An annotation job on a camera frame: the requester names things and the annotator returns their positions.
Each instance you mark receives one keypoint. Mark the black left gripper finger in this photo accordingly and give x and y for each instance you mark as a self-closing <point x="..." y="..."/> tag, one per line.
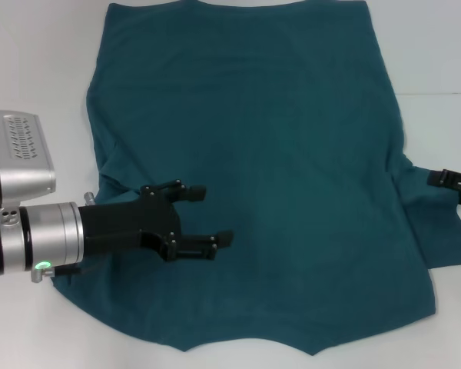
<point x="196" y="193"/>
<point x="192" y="250"/>

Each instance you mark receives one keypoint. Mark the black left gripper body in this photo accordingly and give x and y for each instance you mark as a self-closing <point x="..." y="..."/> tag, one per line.
<point x="130" y="223"/>

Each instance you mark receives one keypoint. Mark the blue-green t-shirt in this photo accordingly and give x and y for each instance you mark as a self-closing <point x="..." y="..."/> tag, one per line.
<point x="253" y="134"/>

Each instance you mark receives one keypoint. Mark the white and silver left arm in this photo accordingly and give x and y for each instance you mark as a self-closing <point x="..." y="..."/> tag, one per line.
<point x="42" y="234"/>

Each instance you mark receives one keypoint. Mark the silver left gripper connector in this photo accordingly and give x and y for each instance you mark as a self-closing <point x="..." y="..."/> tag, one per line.
<point x="40" y="274"/>
<point x="89" y="198"/>

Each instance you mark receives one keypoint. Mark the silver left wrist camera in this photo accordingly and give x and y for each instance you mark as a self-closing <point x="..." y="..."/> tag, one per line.
<point x="19" y="161"/>

